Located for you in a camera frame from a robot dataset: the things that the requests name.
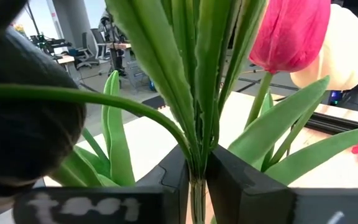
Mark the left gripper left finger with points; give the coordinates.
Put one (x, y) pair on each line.
(176, 193)

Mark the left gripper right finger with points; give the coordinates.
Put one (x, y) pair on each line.
(244, 199)

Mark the orange artificial flower bunch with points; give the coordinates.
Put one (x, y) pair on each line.
(154, 46)

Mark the red artificial tulip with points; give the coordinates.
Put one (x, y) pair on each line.
(291, 34)

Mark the cream artificial tulip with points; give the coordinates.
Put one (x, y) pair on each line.
(343, 56)

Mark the hazard striped floor mat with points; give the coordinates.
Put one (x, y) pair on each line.
(154, 102)

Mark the grey office chair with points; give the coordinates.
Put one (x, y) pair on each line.
(87, 46)

